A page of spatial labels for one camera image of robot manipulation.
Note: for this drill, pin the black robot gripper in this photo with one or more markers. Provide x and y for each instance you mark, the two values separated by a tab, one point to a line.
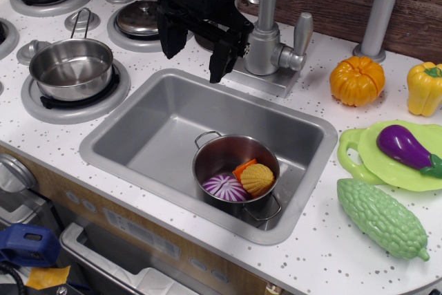
217	20

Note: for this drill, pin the silver toy faucet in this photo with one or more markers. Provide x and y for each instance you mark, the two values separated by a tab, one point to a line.
269	65

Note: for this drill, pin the steel lid on counter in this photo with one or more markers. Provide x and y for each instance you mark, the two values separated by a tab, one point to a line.
204	43

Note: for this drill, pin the steel lid on burner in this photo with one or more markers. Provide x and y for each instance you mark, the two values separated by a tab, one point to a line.
138	18

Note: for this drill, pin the grey sink basin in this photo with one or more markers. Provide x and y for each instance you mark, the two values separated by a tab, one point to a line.
151	139

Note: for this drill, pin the grey stove knob middle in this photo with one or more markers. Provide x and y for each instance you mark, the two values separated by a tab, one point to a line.
81	20

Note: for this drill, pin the steel saucepan on burner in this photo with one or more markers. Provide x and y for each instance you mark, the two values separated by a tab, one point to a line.
73	69

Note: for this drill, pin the orange toy carrot piece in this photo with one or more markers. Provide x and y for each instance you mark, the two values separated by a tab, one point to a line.
237	172

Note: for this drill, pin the yellow toy corn piece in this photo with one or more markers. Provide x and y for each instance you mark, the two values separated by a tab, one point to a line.
257	179

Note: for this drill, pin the purple toy onion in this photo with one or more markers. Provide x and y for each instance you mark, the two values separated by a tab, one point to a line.
226	187

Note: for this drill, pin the orange toy pumpkin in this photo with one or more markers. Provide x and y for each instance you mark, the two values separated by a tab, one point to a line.
357	81

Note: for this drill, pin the grey stove knob left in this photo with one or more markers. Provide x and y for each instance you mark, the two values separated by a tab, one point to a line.
28	51

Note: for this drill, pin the far left stove burner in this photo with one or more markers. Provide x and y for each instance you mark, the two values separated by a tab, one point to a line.
9	38

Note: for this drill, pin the grey vertical pole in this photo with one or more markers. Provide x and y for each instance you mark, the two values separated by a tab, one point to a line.
372	43

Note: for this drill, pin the light green plastic plate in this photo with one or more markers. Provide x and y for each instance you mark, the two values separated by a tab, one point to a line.
359	155

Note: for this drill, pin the purple toy eggplant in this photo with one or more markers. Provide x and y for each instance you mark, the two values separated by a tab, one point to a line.
399	144

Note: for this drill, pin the silver round oven knob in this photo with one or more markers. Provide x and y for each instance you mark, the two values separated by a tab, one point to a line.
15	176

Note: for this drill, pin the yellow toy bell pepper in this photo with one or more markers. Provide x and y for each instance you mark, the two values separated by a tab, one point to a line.
424	89

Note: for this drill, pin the green toy bitter gourd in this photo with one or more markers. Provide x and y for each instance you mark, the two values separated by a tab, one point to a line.
384	219

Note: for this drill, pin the yellow tape piece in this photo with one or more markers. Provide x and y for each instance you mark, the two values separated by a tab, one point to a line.
46	277

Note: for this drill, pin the steel pot with two handles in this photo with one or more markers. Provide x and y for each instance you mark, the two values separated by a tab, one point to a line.
220	154

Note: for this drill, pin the grey oven door handle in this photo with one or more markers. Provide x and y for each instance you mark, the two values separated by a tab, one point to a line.
151	278

